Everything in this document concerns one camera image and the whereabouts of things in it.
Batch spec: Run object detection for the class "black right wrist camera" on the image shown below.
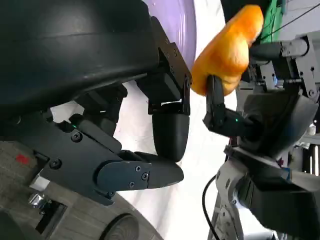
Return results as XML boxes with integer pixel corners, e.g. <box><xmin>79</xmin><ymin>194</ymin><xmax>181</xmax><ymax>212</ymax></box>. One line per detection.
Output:
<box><xmin>234</xmin><ymin>159</ymin><xmax>320</xmax><ymax>232</ymax></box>

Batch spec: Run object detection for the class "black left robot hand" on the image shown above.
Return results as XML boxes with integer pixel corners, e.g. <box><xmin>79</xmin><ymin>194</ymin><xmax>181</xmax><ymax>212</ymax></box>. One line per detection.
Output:
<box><xmin>0</xmin><ymin>0</ymin><xmax>193</xmax><ymax>207</ymax></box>

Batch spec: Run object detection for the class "lilac plate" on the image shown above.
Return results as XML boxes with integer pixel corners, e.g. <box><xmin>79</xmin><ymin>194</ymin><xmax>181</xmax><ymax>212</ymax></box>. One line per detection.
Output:
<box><xmin>143</xmin><ymin>0</ymin><xmax>198</xmax><ymax>66</ymax></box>

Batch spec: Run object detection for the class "orange and white bread roll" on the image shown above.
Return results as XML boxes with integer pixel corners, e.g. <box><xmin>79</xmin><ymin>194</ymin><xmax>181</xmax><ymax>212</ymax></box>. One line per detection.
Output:
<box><xmin>190</xmin><ymin>3</ymin><xmax>265</xmax><ymax>97</ymax></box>

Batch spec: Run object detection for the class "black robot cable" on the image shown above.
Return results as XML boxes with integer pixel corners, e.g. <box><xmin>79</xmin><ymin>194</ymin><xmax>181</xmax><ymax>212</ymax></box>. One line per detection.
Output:
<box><xmin>201</xmin><ymin>174</ymin><xmax>219</xmax><ymax>240</ymax></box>

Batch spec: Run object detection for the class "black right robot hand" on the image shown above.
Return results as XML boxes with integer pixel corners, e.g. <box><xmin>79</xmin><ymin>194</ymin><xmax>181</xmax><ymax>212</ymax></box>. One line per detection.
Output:
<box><xmin>201</xmin><ymin>32</ymin><xmax>320</xmax><ymax>163</ymax></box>

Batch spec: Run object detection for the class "green cloth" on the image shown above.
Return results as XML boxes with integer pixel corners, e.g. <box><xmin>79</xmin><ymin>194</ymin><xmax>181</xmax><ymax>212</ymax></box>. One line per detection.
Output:
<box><xmin>259</xmin><ymin>0</ymin><xmax>288</xmax><ymax>42</ymax></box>

